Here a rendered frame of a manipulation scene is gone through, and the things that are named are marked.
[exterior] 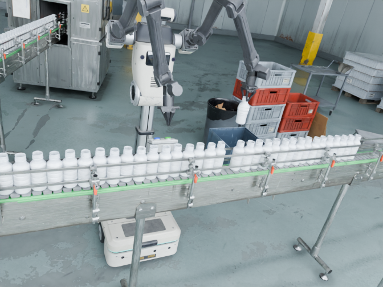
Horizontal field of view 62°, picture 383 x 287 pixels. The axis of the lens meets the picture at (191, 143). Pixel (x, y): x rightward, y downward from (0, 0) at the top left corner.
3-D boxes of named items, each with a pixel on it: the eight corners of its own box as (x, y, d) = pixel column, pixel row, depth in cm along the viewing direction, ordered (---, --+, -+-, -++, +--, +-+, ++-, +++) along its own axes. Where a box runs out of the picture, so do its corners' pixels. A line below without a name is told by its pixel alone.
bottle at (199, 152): (202, 175, 160) (208, 146, 153) (191, 176, 158) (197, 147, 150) (198, 168, 165) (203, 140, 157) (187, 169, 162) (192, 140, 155)
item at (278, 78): (256, 88, 370) (261, 70, 360) (235, 77, 399) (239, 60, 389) (291, 87, 402) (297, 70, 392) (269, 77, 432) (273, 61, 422)
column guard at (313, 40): (304, 67, 1062) (316, 33, 1013) (297, 64, 1093) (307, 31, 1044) (313, 68, 1079) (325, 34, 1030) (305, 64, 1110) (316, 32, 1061)
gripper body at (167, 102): (179, 110, 162) (180, 95, 161) (161, 110, 158) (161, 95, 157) (175, 109, 168) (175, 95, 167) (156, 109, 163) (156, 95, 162)
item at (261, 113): (247, 123, 389) (251, 106, 379) (227, 110, 419) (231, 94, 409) (281, 119, 421) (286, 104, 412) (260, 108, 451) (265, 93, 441)
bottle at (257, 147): (249, 162, 180) (256, 136, 173) (259, 167, 178) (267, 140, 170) (244, 166, 176) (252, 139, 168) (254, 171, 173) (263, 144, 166)
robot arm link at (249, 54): (235, -10, 150) (222, 5, 147) (245, -9, 147) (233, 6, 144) (253, 57, 183) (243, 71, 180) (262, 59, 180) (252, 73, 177)
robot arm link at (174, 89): (167, 69, 161) (153, 77, 158) (178, 68, 151) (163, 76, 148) (176, 91, 166) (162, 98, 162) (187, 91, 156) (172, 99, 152)
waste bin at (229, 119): (207, 160, 380) (218, 111, 352) (192, 143, 416) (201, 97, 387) (239, 158, 400) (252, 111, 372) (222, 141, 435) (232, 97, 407)
